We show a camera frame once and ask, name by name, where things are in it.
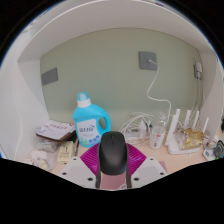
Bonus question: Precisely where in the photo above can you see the black pen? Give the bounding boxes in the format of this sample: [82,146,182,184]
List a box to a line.
[74,139,80,157]

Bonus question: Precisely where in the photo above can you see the black pouch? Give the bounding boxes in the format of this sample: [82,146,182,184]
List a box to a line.
[213,139,224,160]

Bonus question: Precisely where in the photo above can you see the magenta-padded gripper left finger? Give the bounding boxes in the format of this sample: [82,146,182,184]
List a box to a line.
[59,142,102,190]

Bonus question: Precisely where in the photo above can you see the black computer mouse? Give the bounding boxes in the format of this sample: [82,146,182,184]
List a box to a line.
[97,131,130,177]

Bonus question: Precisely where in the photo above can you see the tangled white cables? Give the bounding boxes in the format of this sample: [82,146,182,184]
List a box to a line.
[119,111,158,144]

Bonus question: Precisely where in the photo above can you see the white digital thermometer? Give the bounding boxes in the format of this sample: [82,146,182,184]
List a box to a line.
[203,148,216,162]

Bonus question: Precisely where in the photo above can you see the clear cup with red label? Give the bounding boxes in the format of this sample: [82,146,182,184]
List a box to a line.
[148,125,167,150]

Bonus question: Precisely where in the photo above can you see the white yellow snack packet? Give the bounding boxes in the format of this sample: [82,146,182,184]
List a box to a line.
[30,150,52,170]

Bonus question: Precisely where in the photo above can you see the white wall socket cable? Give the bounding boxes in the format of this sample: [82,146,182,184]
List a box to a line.
[146,59,173,116]

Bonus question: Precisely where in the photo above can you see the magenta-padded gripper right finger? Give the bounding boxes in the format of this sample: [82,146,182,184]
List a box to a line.
[125,142,169,190]

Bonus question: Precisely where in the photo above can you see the side wall outlet with chargers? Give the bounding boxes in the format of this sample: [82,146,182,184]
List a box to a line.
[193,61,204,80]

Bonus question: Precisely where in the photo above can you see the cream small carton box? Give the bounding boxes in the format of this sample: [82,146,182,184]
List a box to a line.
[57,140,75,164]

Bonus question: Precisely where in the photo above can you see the white router with antennas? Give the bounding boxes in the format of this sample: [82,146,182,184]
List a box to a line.
[164,108,214,156]

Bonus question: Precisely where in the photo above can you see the clear plastic bag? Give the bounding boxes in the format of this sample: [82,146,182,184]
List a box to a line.
[34,138,63,154]

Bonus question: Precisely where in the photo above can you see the grey wall socket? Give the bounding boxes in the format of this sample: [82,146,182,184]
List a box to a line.
[138,51,158,71]

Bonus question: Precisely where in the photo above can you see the grey blank wall plate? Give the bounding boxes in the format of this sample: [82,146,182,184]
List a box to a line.
[41,67,59,87]

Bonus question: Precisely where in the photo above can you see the blue detergent bottle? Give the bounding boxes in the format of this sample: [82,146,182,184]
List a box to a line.
[72,91,112,149]

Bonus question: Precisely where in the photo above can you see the golden snack bag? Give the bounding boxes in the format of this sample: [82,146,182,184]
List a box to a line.
[181,128,205,151]

